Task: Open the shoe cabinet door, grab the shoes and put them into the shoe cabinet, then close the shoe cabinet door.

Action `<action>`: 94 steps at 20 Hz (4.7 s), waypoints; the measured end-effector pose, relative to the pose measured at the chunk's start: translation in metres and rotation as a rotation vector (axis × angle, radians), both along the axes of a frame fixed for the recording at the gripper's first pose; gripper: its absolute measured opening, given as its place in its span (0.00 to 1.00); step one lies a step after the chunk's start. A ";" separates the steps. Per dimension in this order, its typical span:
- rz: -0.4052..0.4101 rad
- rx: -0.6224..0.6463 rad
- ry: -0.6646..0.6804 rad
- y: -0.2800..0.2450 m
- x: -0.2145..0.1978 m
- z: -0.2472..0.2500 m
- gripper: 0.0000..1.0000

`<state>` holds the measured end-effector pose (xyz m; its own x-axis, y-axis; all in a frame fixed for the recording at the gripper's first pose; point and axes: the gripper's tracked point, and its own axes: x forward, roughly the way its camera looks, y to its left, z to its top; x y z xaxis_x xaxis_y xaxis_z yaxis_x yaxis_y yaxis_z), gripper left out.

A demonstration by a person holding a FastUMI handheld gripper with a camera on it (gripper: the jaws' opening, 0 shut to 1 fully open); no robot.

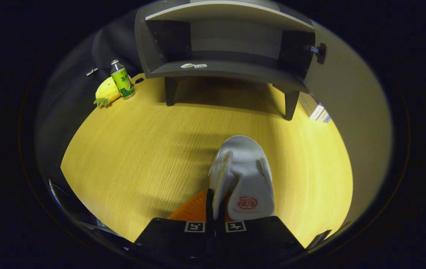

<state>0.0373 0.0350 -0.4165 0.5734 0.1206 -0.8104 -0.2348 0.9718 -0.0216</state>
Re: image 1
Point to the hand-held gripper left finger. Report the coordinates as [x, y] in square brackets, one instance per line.
[171, 237]

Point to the black backdrop cloth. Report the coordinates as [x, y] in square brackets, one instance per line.
[67, 97]

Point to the stack of books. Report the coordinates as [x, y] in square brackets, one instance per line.
[317, 111]

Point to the white shoe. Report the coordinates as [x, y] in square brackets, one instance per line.
[248, 175]

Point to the grey shoe cabinet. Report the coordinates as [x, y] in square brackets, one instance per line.
[216, 69]

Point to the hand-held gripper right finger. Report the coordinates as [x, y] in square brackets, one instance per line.
[257, 237]

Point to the silver clip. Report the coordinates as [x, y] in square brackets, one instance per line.
[92, 71]

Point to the green drink bottle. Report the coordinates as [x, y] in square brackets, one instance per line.
[122, 81]

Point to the yellow plush toy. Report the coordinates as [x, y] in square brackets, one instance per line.
[107, 91]

